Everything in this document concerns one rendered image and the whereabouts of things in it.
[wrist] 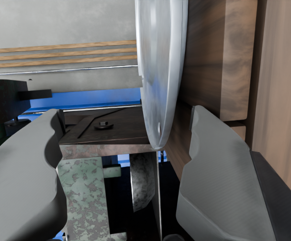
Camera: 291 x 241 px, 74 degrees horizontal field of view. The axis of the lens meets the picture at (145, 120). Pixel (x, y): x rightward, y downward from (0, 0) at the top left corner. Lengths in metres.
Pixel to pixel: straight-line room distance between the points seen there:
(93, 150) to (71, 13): 1.71
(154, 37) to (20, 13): 2.12
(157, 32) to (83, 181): 0.59
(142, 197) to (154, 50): 0.70
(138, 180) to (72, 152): 0.31
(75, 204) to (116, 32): 1.64
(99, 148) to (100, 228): 0.33
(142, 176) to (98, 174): 0.19
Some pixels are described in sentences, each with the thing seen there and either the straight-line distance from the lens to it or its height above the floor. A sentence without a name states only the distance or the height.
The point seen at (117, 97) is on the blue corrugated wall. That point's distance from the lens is 1.98.
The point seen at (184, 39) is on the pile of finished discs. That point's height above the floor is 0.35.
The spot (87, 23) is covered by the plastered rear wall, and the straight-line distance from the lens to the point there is 2.10.
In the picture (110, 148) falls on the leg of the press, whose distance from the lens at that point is 0.59.
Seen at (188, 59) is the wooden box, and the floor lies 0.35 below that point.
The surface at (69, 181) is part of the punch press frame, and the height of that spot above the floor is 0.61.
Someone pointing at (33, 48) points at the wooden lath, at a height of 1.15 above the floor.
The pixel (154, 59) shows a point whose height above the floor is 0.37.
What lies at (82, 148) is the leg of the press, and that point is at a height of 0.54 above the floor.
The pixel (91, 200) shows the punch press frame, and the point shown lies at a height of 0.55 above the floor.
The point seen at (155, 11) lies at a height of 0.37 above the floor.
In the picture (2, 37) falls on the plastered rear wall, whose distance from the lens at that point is 2.32.
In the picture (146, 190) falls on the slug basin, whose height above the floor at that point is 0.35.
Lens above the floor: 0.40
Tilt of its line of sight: 5 degrees down
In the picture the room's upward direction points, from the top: 94 degrees counter-clockwise
